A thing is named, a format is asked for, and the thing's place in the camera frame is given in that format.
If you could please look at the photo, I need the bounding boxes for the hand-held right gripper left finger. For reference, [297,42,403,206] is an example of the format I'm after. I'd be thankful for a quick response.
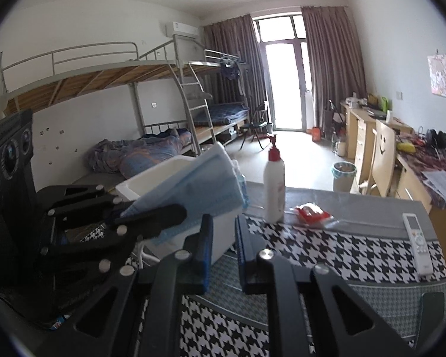
[33,214,214,357]

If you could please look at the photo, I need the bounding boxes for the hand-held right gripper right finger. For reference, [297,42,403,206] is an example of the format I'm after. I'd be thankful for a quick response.
[235,214,417,357]

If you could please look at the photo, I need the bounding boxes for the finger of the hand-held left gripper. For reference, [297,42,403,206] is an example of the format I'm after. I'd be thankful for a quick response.
[41,204,187,281]
[37,185,134,231]

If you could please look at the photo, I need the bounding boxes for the white foam box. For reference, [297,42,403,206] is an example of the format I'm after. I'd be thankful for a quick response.
[115,155,253,264]

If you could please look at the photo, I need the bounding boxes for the light blue packet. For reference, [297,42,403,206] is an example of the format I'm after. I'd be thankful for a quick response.
[121,142,251,246]

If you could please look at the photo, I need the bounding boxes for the blue patterned quilt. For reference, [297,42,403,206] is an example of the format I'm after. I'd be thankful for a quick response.
[87,128,192,179]

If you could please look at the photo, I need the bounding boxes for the white spray bottle red top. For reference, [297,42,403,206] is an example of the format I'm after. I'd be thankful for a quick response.
[263,133,286,224]

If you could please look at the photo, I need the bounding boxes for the red packet in clear wrap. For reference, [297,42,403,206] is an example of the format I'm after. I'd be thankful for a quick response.
[293,203,333,227]

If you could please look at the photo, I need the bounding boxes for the houndstooth table cloth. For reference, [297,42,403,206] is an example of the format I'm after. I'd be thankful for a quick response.
[130,182,446,357]

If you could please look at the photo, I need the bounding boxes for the grey metal bunk bed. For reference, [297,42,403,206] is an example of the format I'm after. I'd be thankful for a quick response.
[191,48,251,145]
[0,41,209,190]

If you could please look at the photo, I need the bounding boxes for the blue waste bin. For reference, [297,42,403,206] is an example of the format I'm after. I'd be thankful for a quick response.
[332,162,357,193]

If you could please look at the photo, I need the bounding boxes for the dark blue bedding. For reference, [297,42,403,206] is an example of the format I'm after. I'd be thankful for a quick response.
[208,104,249,125]

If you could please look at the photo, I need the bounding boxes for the black folding chair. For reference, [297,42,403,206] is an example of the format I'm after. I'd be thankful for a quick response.
[240,101,274,151]

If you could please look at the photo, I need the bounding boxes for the grey metal bed ladder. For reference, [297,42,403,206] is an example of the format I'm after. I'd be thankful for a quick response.
[167,33,214,157]

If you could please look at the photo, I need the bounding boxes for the water bottles on floor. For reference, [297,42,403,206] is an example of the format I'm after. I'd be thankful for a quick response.
[331,128,348,157]

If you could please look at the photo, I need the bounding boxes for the brown curtain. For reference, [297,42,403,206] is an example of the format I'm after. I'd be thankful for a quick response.
[203,15,268,123]
[301,5,367,134]

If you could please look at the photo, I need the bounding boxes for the folding chair by curtain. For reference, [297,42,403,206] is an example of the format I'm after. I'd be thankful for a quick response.
[325,100,346,138]

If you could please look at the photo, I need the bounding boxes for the light wooden desk with drawers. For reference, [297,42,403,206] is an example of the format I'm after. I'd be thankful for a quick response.
[340,100,413,190]

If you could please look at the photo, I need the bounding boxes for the dark hanging clothes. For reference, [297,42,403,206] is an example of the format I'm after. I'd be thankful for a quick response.
[219,57,242,80]

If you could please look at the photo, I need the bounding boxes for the glass balcony door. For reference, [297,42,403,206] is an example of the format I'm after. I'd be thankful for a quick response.
[253,15,313,132]

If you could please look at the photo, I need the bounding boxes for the wooden chair with smiley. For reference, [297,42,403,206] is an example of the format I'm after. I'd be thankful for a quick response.
[357,119,402,198]

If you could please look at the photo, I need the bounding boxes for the white remote control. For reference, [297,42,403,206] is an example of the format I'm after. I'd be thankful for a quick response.
[402,213,434,276]

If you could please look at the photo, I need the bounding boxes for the white air conditioner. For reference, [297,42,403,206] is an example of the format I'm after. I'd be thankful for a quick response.
[165,20,199,38]

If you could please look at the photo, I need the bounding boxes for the black phone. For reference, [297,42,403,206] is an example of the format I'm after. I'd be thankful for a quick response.
[423,292,445,328]

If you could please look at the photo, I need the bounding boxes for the white printed papers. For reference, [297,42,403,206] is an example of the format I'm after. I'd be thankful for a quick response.
[422,171,446,211]

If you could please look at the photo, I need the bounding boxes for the black bag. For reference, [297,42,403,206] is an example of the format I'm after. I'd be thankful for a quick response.
[427,129,446,149]

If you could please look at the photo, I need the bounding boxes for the pink wall picture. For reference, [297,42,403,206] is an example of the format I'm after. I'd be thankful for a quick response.
[427,54,446,99]

